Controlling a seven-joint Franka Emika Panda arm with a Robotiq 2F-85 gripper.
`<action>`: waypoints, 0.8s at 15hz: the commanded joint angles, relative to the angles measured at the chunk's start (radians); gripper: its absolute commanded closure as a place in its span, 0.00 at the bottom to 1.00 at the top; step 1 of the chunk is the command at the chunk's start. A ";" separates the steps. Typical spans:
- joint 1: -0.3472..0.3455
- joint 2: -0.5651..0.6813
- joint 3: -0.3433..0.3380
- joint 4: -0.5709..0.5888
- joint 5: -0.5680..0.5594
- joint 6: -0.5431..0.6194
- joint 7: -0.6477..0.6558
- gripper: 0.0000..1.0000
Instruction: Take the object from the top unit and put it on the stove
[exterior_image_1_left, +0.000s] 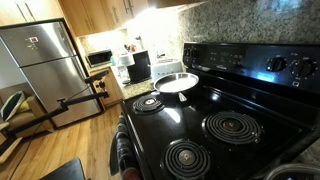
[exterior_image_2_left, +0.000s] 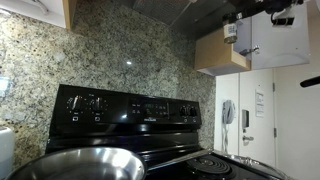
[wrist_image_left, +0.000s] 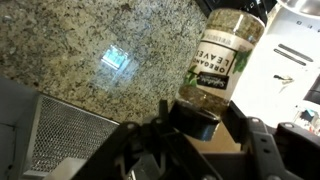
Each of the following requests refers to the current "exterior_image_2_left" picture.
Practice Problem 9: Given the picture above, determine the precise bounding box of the white cabinet door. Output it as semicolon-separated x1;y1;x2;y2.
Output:
233;3;311;71

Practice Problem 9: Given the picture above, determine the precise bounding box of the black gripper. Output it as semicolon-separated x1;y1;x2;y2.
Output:
229;0;304;21

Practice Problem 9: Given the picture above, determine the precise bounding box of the white bowl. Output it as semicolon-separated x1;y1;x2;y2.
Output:
4;146;214;180

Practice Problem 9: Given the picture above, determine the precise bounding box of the black coil stove burner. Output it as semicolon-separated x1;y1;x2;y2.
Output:
186;156;233;176

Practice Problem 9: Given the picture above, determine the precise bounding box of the white wall phone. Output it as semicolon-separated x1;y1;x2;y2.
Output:
222;99;236;125

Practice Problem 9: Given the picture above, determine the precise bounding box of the dark range hood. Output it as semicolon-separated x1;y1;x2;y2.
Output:
113;0;241;39

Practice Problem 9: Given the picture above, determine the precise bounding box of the dark wall-mounted box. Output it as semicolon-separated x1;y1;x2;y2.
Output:
241;109;250;129

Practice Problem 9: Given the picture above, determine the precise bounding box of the metal cabinet hinge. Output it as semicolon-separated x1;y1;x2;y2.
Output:
239;45;261;57

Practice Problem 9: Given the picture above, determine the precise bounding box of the white toaster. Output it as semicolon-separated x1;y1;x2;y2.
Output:
0;126;16;180

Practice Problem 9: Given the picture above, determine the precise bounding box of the white paper door sign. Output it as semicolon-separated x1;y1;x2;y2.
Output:
254;89;265;118

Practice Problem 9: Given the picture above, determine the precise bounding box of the black electric stove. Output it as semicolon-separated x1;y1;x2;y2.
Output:
44;83;288;180

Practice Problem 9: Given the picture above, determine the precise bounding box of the white room door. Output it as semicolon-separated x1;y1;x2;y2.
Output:
238;68;278;168

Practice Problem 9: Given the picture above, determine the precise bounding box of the light wooden wall cabinet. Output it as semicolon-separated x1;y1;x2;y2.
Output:
194;29;252;77

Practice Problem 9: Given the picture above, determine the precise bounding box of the silver door lever handle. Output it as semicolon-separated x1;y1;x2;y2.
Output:
242;134;255;143

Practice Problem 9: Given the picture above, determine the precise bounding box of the oregano leaves spice jar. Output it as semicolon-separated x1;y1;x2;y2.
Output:
222;13;239;45

